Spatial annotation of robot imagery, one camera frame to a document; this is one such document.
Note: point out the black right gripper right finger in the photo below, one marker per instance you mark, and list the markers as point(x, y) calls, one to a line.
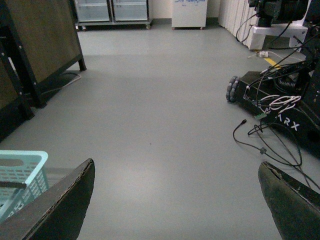
point(295, 207)

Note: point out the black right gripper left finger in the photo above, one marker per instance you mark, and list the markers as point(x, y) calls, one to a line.
point(58, 213)

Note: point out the light blue plastic basket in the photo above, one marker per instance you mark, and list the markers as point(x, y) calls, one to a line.
point(22, 179)

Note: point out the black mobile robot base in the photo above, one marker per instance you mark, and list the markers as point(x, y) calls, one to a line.
point(287, 95)

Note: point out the grey omni wheel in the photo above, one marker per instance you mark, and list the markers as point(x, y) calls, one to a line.
point(231, 90)

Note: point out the white power strip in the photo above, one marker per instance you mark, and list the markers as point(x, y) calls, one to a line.
point(263, 54)

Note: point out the dark wooden display stand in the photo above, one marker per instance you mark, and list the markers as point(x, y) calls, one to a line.
point(38, 42)

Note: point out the glass door refrigerator cabinet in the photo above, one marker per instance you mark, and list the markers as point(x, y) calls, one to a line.
point(90, 13)

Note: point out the white chest freezer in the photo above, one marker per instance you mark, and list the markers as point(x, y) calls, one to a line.
point(189, 14)

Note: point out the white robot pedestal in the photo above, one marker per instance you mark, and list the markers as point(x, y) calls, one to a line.
point(295, 32)

